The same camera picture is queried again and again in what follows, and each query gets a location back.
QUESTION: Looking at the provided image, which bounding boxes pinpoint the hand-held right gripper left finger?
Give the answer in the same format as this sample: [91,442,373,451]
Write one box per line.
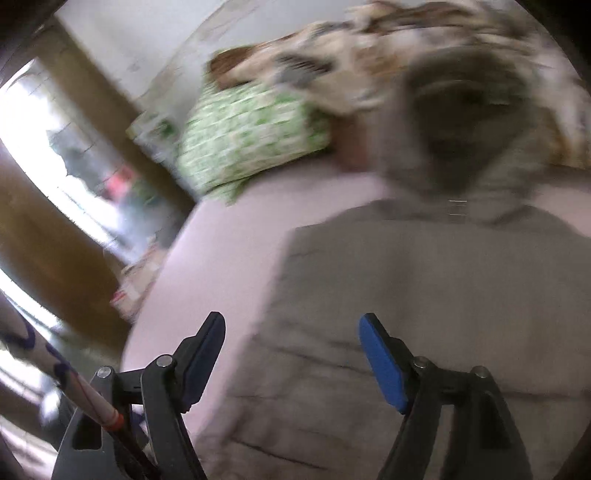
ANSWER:
[52,311,227,480]

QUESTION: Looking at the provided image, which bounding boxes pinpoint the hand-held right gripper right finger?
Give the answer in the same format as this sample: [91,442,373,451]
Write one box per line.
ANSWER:
[359,313,536,480]

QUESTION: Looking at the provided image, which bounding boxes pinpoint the grey quilted blanket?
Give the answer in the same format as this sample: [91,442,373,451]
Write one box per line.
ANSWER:
[191,48,586,480]

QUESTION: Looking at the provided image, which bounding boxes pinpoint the pink quilted bed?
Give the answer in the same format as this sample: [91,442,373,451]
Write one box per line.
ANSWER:
[121,138,591,480]

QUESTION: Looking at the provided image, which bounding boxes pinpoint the white printed gift bag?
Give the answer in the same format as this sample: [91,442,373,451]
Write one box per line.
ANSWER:
[111,249,162,319]

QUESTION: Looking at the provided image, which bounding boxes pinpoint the white rod with blue print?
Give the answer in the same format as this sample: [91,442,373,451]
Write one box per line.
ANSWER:
[0,291,162,480]

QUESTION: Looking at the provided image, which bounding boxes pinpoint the wooden door with glass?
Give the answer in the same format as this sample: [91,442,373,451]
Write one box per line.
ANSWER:
[0,14,199,407]

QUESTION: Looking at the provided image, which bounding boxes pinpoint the green checkered pillow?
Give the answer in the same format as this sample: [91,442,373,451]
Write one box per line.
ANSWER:
[175,83,333,206]

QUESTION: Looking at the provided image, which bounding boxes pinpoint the green floral printed bag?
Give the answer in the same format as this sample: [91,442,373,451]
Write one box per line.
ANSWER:
[127,111,178,153]

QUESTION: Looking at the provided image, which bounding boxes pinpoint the cream leaf print blanket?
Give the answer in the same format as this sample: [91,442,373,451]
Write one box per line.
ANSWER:
[231,0,591,171]

